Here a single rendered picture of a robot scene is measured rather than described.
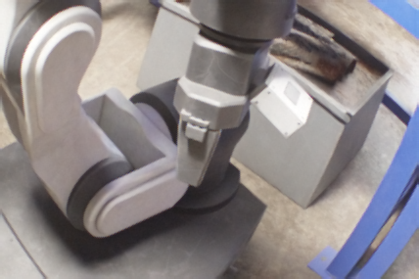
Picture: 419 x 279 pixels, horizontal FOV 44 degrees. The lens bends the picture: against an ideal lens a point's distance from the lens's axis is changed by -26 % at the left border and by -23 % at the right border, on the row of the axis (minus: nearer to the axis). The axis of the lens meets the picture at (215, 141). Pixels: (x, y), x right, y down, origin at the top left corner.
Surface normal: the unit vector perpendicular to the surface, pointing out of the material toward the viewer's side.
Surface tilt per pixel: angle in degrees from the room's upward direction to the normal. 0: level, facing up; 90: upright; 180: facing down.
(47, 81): 90
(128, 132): 90
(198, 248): 0
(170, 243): 0
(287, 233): 0
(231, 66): 88
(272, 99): 88
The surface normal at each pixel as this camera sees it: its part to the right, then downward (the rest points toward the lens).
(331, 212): 0.25, -0.73
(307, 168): -0.60, 0.39
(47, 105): 0.68, 0.60
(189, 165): -0.31, 0.53
